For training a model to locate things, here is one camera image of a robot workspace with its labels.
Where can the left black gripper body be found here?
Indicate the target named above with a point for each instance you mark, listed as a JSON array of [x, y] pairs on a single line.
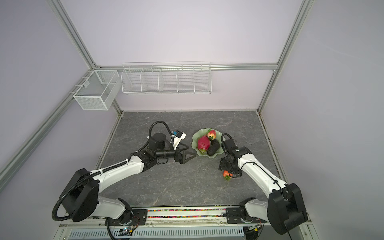
[[168, 152]]

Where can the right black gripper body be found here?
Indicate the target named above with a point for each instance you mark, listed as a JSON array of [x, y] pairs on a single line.
[[225, 165]]

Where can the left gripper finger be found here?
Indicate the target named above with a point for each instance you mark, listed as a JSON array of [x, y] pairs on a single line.
[[184, 159], [189, 153]]

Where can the red fake strawberry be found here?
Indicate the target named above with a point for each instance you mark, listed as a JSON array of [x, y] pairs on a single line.
[[226, 174], [212, 135]]

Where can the pink fake dragon fruit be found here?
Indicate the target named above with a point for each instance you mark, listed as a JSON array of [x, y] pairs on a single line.
[[203, 144]]

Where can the dark fake avocado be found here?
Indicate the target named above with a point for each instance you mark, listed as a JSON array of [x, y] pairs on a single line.
[[214, 147]]

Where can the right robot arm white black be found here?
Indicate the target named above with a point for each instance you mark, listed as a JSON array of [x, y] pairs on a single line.
[[285, 208]]

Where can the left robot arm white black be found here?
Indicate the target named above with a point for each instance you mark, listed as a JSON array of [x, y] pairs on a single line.
[[81, 200]]

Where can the green wavy fruit bowl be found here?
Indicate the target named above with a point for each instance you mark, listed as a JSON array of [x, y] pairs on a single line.
[[201, 133]]

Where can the white vent grille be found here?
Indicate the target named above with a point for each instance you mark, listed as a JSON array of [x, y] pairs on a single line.
[[156, 233]]

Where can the small white mesh basket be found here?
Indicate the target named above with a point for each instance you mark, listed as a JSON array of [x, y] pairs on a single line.
[[99, 90]]

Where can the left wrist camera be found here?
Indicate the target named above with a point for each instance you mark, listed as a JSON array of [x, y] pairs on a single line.
[[176, 138]]

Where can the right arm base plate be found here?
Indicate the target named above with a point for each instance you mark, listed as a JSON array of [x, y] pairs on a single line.
[[238, 215]]

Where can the aluminium front rail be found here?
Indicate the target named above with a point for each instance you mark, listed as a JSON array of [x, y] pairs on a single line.
[[172, 216]]

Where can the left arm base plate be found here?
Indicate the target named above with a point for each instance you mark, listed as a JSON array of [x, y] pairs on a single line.
[[135, 217]]

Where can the long white wire basket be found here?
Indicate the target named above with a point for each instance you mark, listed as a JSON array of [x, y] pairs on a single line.
[[167, 78]]

